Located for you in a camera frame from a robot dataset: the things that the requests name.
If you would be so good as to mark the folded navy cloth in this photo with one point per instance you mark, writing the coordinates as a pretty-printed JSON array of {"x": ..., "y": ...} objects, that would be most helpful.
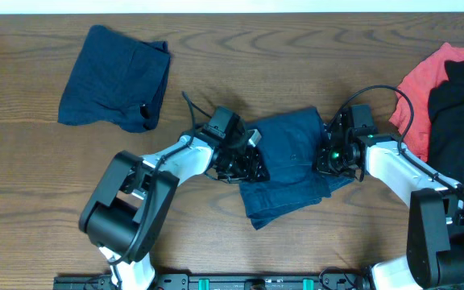
[{"x": 116, "y": 79}]

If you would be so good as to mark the black garment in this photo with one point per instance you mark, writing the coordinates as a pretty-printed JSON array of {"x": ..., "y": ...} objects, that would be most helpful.
[{"x": 446, "y": 114}]

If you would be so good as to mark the red garment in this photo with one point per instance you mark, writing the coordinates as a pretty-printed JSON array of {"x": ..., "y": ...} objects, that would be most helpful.
[{"x": 412, "y": 108}]

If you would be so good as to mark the navy blue shorts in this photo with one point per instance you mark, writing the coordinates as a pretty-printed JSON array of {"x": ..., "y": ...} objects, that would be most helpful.
[{"x": 288, "y": 148}]

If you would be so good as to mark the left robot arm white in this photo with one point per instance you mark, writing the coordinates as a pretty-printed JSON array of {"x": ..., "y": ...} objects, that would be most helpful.
[{"x": 126, "y": 211}]

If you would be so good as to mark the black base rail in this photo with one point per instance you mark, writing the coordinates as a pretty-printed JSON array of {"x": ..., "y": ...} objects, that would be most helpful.
[{"x": 332, "y": 278}]

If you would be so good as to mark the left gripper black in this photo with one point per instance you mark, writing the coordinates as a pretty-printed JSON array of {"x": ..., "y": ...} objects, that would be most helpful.
[{"x": 254, "y": 166}]

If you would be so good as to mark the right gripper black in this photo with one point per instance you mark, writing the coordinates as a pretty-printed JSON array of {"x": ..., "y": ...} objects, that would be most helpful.
[{"x": 322, "y": 150}]

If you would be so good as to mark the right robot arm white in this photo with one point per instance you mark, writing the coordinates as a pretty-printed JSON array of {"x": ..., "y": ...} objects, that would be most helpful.
[{"x": 434, "y": 256}]

